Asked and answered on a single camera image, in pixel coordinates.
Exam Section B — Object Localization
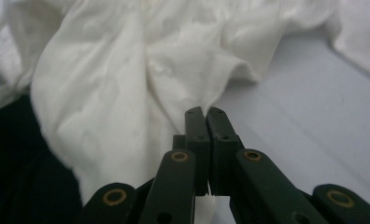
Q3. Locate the white table cover sheet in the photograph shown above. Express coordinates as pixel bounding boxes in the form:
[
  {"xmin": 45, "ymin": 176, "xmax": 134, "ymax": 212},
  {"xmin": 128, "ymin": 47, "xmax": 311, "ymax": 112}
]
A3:
[{"xmin": 210, "ymin": 27, "xmax": 370, "ymax": 216}]

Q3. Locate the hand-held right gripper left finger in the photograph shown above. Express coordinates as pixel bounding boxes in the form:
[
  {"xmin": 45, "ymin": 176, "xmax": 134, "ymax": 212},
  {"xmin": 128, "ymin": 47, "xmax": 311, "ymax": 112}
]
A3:
[{"xmin": 172, "ymin": 106, "xmax": 211, "ymax": 197}]

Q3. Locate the white baby shirt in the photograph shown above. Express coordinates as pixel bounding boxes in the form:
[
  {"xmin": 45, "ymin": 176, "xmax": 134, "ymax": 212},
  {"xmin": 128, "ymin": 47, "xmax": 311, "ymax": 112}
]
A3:
[{"xmin": 0, "ymin": 0, "xmax": 370, "ymax": 224}]

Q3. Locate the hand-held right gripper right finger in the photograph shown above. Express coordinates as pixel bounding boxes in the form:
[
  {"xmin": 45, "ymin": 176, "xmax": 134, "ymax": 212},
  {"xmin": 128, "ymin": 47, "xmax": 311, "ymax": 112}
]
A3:
[{"xmin": 206, "ymin": 106, "xmax": 245, "ymax": 197}]

